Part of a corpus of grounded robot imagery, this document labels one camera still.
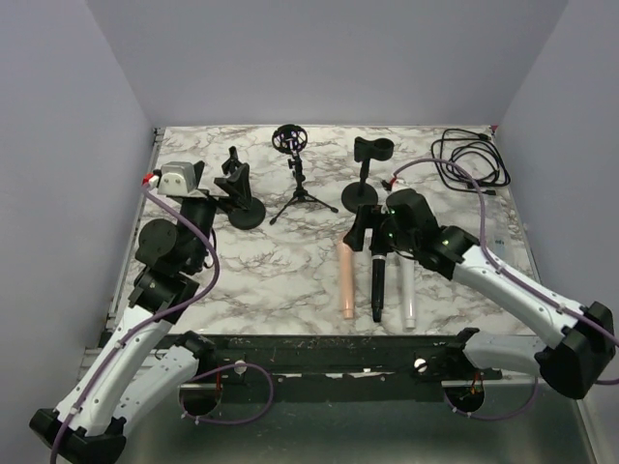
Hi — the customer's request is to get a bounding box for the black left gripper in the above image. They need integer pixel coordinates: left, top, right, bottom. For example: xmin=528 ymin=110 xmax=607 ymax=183
xmin=177 ymin=161 xmax=250 ymax=272

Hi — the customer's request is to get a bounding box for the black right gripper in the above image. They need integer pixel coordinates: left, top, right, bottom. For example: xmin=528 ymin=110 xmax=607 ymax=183
xmin=344 ymin=202 xmax=418 ymax=253

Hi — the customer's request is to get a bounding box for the black stand with peach mic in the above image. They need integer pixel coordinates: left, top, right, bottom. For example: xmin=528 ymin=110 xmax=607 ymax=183
xmin=215 ymin=146 xmax=266 ymax=230

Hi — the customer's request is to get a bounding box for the black round-base mic stand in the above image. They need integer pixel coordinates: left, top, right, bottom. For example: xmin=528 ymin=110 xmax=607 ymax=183
xmin=340 ymin=136 xmax=395 ymax=213

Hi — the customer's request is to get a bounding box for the peach handheld microphone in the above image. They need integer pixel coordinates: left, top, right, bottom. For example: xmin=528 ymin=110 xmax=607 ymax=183
xmin=337 ymin=233 xmax=355 ymax=320

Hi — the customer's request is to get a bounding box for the black handheld microphone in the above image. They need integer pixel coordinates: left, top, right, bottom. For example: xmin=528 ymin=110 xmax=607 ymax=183
xmin=370 ymin=253 xmax=387 ymax=323

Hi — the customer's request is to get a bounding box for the white handheld microphone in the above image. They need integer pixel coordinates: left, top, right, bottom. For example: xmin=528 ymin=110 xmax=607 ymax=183
xmin=398 ymin=257 xmax=417 ymax=331

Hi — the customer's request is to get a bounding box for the black shock-mount tripod stand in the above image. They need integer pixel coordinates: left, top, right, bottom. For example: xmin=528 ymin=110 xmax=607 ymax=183
xmin=269 ymin=124 xmax=339 ymax=225

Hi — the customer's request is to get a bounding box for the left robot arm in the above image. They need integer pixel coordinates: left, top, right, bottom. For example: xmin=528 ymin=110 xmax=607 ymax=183
xmin=29 ymin=159 xmax=255 ymax=463

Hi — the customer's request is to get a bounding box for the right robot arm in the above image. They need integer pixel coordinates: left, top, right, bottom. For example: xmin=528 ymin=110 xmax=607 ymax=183
xmin=343 ymin=188 xmax=618 ymax=399

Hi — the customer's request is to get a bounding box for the clear bag of screws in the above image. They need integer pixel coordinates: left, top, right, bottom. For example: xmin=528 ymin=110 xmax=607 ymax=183
xmin=486 ymin=193 xmax=516 ymax=265

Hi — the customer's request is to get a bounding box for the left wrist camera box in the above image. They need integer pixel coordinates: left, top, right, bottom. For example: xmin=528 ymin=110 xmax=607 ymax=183
xmin=142 ymin=161 xmax=198 ymax=198

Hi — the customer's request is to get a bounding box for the coiled black cable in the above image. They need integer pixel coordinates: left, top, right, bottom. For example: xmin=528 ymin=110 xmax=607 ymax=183
xmin=429 ymin=127 xmax=512 ymax=197

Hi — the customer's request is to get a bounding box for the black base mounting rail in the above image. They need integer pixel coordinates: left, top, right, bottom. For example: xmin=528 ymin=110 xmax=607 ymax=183
xmin=181 ymin=335 xmax=502 ymax=404

